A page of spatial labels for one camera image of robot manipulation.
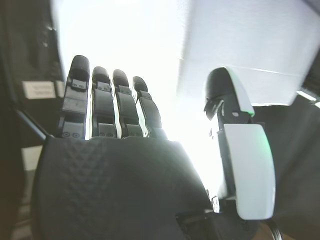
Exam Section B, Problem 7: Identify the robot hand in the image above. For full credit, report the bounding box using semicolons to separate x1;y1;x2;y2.
29;54;276;240

